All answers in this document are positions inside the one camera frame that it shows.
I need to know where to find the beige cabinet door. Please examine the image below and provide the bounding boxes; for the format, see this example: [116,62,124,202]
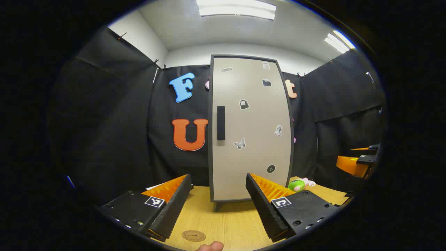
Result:
[212,57,292,202]

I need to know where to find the black backdrop cloth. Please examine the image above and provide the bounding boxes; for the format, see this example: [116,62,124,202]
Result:
[49,26,385,206]

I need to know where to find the round cork coaster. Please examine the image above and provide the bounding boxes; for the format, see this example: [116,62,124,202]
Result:
[181,230,207,242]

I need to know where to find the pink and green plush toy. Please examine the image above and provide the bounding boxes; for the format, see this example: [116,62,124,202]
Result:
[287,177,316,193]

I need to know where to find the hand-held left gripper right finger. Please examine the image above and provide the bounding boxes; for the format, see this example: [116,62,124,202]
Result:
[245,173,340,243]

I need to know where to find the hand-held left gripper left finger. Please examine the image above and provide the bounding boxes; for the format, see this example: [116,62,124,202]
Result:
[99,173,194,243]

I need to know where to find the black cabinet door handle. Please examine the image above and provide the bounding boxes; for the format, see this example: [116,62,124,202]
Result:
[217,106,226,141]

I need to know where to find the dark grey cabinet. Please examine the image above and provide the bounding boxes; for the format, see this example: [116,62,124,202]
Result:
[208,54,295,212]

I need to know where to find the long ceiling light panel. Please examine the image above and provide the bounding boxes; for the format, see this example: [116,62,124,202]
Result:
[196,0,277,21]

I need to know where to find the small ceiling light panel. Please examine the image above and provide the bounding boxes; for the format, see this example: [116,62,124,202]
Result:
[324,30,356,54]

